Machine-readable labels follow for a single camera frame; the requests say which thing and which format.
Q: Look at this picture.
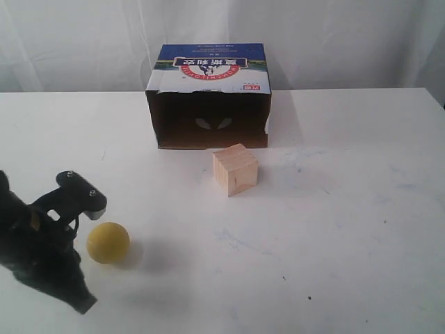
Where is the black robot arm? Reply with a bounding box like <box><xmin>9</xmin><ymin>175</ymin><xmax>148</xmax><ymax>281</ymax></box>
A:
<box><xmin>1</xmin><ymin>170</ymin><xmax>107</xmax><ymax>314</ymax></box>

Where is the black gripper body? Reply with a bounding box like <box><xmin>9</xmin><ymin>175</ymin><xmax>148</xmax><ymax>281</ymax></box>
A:
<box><xmin>20</xmin><ymin>187</ymin><xmax>82</xmax><ymax>263</ymax></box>

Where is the light wooden cube block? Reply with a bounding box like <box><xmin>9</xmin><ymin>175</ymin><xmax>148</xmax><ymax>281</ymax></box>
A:
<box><xmin>213</xmin><ymin>143</ymin><xmax>259</xmax><ymax>197</ymax></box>

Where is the white backdrop curtain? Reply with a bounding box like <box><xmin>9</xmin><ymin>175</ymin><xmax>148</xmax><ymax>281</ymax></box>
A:
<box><xmin>1</xmin><ymin>1</ymin><xmax>444</xmax><ymax>92</ymax></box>

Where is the blue white cardboard box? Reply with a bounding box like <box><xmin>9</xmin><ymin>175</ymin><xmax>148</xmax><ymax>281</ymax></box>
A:
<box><xmin>145</xmin><ymin>43</ymin><xmax>272</xmax><ymax>150</ymax></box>

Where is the yellow tennis ball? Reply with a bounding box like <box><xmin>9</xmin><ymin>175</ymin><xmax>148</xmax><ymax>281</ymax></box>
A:
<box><xmin>86</xmin><ymin>222</ymin><xmax>131</xmax><ymax>264</ymax></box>

